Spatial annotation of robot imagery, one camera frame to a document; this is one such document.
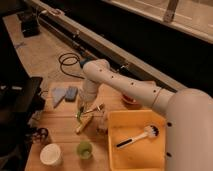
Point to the yellow handled knife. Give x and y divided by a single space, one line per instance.
84 123

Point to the white dish brush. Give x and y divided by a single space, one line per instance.
150 131

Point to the light blue cloth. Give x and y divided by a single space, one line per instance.
57 96

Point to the long metal rail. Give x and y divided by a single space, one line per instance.
137 46

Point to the yellow plastic tub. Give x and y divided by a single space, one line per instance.
143 155

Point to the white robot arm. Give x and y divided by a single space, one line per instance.
188 112

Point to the black box on floor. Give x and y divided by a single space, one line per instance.
29 25

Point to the blue sponge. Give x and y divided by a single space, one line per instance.
71 94

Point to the green pepper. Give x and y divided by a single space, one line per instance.
79 113

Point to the black side stand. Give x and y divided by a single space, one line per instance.
16 109

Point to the dark patterned cup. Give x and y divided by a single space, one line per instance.
41 136

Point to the metal fork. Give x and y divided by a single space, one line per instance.
97 108

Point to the green plastic cup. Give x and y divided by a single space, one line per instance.
84 150

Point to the orange bowl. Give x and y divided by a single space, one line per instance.
129 100

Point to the bread piece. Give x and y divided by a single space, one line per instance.
102 125

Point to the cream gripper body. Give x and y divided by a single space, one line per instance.
82 103

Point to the white paper cup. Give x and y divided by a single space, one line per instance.
51 155

